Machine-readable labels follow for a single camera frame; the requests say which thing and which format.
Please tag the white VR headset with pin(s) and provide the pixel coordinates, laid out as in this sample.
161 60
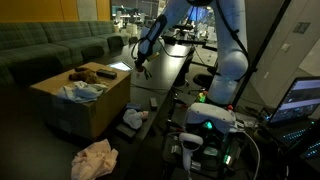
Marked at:
210 115

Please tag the red turnip plushie green leaves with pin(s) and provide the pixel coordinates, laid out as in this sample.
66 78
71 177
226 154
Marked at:
140 68

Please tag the white wall switch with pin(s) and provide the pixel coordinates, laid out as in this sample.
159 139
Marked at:
285 47

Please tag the black electronics box green light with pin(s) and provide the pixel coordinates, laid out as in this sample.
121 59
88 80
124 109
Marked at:
213 156

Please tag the white lamp shade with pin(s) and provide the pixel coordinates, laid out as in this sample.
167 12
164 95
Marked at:
131 29

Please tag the small yellow green item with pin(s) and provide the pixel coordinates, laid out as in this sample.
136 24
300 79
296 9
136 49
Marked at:
201 97

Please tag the large cardboard box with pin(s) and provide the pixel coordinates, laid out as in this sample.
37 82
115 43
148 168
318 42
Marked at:
100 103

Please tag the brown plush toy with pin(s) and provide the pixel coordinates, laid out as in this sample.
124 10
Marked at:
83 76

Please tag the tablet with lit screen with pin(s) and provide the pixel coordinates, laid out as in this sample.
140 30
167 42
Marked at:
120 65

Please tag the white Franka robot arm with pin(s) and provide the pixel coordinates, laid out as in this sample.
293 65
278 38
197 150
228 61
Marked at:
230 66

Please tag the white crumpled cloth pink patch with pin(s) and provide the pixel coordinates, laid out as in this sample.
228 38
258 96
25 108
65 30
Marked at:
133 118

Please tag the white VR controller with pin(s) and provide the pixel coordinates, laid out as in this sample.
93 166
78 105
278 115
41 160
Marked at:
188 146

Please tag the white bluish crumpled cloth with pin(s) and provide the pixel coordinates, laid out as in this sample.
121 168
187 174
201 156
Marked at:
81 91

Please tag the blue lit background monitor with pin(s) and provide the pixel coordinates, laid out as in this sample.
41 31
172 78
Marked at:
200 15

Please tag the open laptop bright screen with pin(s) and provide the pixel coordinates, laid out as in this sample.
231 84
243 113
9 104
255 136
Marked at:
300 100

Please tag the grey wall sign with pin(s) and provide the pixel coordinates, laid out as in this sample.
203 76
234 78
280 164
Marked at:
301 27

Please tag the blue knitted cloth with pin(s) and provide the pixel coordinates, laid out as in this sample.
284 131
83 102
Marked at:
133 106

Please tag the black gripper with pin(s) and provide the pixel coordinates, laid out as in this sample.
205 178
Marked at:
140 61

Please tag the flat black block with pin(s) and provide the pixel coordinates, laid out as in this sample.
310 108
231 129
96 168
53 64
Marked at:
126 130

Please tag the green plaid sofa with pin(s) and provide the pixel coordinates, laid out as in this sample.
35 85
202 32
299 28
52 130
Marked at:
33 43

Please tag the black office stool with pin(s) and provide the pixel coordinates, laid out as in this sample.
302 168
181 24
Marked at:
201 81

